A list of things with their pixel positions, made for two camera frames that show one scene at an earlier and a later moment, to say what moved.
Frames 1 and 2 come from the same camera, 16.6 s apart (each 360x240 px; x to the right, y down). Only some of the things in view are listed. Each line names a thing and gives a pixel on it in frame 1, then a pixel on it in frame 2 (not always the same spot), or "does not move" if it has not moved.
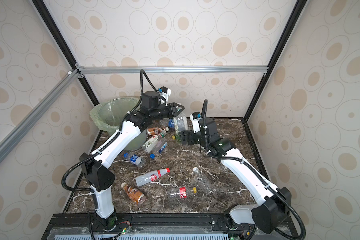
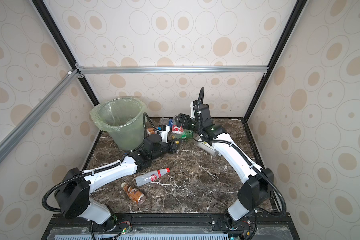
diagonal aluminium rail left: x=1 y=148 does not move
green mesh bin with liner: x=109 y=114 does not move
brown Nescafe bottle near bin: x=156 y=131 does not move
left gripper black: x=171 y=109 to x=172 y=146
